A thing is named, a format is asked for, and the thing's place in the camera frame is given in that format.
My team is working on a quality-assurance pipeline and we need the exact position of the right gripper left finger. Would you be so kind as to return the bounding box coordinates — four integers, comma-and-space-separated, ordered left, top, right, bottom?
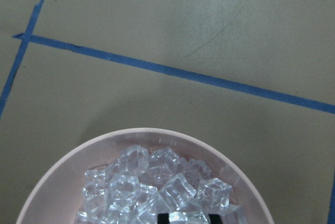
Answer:
157, 213, 169, 224

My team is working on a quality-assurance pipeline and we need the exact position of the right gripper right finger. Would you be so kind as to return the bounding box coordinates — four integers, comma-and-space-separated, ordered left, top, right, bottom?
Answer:
209, 214, 222, 224

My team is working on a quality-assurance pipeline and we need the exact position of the pile of clear ice cubes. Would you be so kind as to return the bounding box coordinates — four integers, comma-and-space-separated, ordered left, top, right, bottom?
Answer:
75, 145, 247, 223

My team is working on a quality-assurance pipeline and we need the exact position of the pink bowl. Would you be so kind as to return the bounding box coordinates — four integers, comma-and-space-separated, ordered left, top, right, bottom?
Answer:
16, 128, 274, 223

